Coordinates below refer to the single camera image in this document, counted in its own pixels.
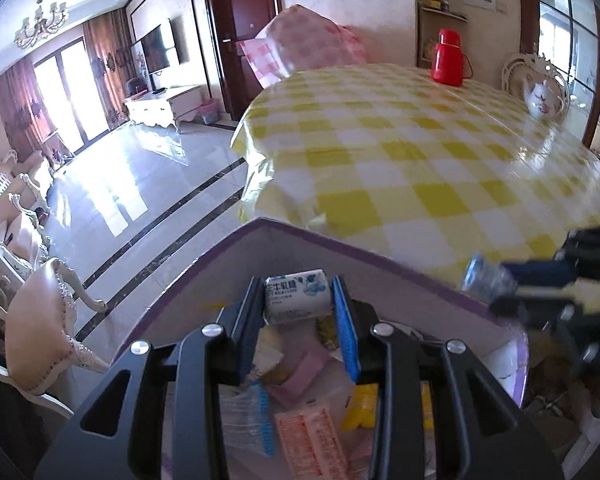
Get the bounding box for yellow biscuit pack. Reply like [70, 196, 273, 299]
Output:
[340, 382, 434, 432]

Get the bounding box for blue striped snack packet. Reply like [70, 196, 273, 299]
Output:
[219, 382, 275, 458]

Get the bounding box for pink wafer cracker pack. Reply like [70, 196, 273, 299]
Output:
[274, 405, 350, 480]

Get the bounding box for pink small snack packet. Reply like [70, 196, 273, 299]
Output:
[266, 344, 332, 405]

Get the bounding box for green garlic snack packet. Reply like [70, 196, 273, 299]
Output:
[315, 314, 339, 352]

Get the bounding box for blue white milk candy packet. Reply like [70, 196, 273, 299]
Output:
[264, 269, 332, 324]

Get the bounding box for clear bag white rolls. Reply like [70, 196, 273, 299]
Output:
[248, 325, 284, 380]

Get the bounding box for beige leather dining chair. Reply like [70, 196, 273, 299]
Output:
[5, 258, 109, 396]

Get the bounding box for yellow checkered tablecloth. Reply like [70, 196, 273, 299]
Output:
[230, 64, 600, 282]

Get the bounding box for white floral teapot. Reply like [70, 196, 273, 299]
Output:
[521, 75, 569, 122]

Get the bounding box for cream ornate dining chair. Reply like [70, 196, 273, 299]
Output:
[501, 53, 570, 114]

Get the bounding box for red thermos jug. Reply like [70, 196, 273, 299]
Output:
[430, 28, 474, 87]

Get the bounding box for purple storage box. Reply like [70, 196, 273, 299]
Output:
[111, 216, 531, 480]

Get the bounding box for white tv cabinet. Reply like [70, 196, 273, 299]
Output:
[124, 86, 204, 131]

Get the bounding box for pink checkered covered chair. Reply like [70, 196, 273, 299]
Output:
[238, 4, 370, 89]

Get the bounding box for crystal chandelier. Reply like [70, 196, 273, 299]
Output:
[14, 0, 69, 50]

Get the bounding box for corner wall shelf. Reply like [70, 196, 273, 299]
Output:
[417, 3, 468, 68]

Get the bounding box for wall television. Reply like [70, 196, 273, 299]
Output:
[140, 22, 174, 74]

